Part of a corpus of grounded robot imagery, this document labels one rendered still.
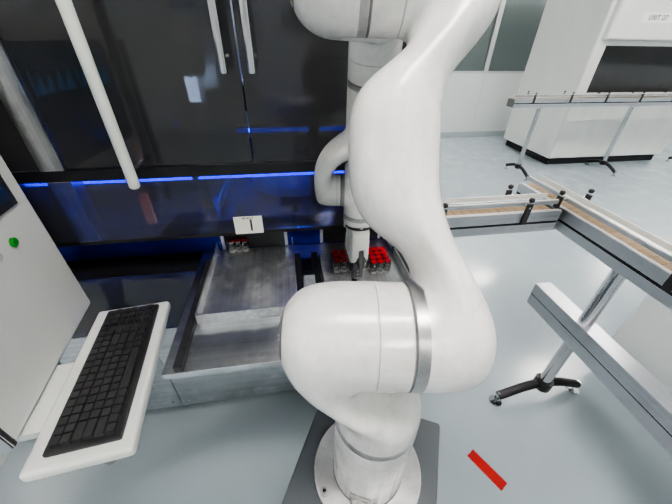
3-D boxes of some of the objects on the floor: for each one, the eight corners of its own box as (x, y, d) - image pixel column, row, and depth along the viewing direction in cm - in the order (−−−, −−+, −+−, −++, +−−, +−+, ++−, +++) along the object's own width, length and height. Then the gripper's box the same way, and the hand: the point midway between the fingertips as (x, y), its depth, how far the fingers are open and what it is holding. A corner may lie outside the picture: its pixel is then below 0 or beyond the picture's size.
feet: (484, 394, 158) (493, 378, 150) (571, 381, 165) (583, 366, 157) (493, 410, 152) (503, 394, 144) (583, 396, 159) (596, 380, 151)
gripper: (380, 234, 75) (374, 290, 86) (366, 205, 88) (362, 257, 99) (350, 236, 74) (348, 293, 85) (340, 206, 87) (339, 258, 98)
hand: (355, 268), depth 91 cm, fingers closed
